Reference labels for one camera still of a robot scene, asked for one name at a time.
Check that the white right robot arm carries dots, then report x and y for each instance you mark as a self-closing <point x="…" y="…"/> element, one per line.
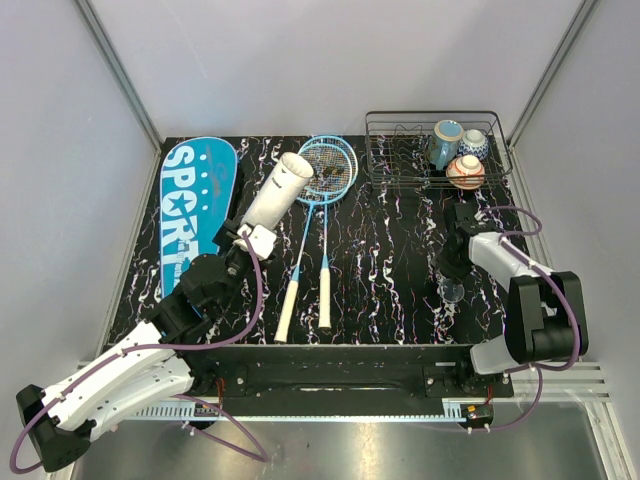
<point x="545" y="325"/>

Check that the black wire dish basket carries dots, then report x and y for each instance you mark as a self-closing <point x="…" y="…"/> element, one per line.
<point x="397" y="145"/>

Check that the blue white patterned bowl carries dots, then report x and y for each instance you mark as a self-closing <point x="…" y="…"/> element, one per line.
<point x="475" y="143"/>

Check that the blue sport racket bag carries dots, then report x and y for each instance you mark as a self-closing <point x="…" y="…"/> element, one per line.
<point x="197" y="181"/>

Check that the red white patterned bowl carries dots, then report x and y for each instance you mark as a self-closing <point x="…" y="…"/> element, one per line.
<point x="466" y="172"/>

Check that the blue badminton racket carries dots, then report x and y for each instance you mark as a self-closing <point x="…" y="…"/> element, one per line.
<point x="335" y="171"/>
<point x="292" y="288"/>

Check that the clear round tube lid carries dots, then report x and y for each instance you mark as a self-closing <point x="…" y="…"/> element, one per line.
<point x="451" y="291"/>

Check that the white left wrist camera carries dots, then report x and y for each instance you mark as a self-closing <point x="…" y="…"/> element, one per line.
<point x="262" y="240"/>

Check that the aluminium frame post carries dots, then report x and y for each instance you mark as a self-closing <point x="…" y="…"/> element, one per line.
<point x="107" y="50"/>
<point x="568" y="40"/>

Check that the blue ceramic mug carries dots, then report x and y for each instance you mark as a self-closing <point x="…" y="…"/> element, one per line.
<point x="444" y="142"/>

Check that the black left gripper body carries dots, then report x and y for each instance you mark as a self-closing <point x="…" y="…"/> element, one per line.
<point x="235" y="258"/>

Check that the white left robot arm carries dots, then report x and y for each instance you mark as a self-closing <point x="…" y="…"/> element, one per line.
<point x="152" y="362"/>

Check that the aluminium frame post right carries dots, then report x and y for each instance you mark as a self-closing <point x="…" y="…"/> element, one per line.
<point x="568" y="40"/>

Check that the white shuttlecock tube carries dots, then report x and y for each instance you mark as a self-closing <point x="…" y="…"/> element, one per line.
<point x="279" y="191"/>

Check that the aluminium frame post left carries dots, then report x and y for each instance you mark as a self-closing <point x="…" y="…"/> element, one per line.
<point x="107" y="50"/>

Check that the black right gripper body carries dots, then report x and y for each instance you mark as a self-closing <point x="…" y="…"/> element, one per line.
<point x="454" y="264"/>

